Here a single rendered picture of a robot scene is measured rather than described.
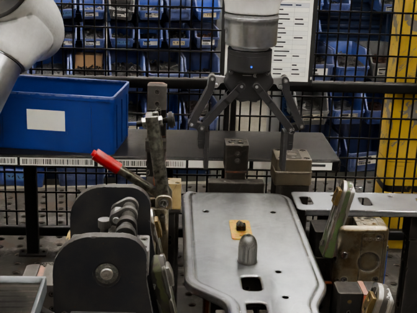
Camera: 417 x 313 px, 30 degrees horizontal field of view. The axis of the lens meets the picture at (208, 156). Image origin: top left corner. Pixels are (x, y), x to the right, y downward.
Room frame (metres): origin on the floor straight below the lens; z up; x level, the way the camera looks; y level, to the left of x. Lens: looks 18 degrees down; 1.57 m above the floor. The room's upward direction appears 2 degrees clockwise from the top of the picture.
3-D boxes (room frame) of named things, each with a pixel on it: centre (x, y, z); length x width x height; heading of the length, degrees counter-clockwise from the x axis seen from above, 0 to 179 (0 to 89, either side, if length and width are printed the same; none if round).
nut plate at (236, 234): (1.30, -0.06, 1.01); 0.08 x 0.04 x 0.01; 3
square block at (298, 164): (1.58, -0.18, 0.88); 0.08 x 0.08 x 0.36; 3
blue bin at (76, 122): (1.71, 0.35, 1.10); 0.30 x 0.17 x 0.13; 84
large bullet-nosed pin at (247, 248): (1.17, -0.07, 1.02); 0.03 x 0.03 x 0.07
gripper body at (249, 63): (1.30, -0.06, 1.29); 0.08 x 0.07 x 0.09; 93
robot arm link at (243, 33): (1.30, -0.06, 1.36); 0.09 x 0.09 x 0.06
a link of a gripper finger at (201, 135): (1.29, 0.02, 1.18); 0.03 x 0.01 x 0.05; 93
